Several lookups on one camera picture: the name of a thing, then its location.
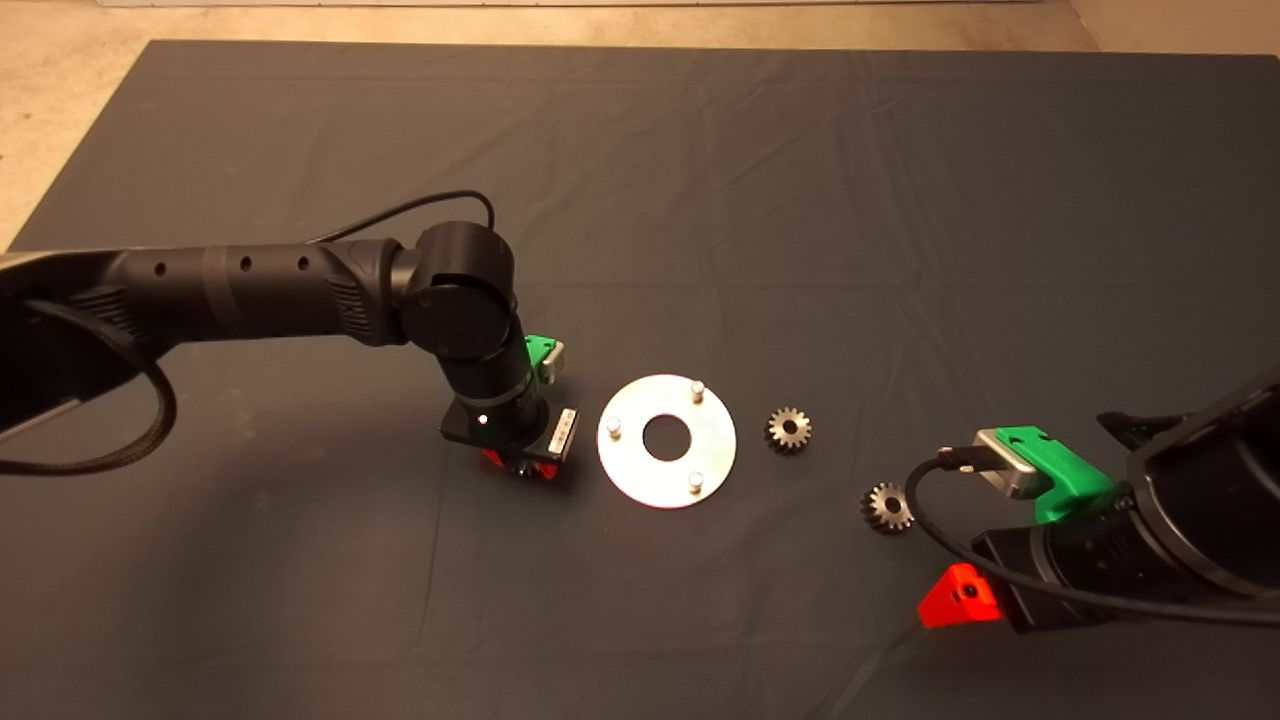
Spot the black braided cable sleeve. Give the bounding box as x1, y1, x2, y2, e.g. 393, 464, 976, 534
0, 300, 178, 476

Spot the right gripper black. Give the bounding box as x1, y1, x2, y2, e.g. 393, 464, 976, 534
918, 495, 1161, 633

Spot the dark grey table cloth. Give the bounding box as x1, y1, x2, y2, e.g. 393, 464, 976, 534
0, 40, 1280, 720

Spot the smooth black camera cable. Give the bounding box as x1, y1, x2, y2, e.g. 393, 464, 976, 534
310, 190, 496, 246
905, 448, 1280, 626

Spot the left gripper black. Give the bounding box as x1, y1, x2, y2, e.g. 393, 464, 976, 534
441, 388, 581, 480

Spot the round metal carrier plate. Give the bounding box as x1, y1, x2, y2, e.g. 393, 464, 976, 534
596, 374, 737, 510

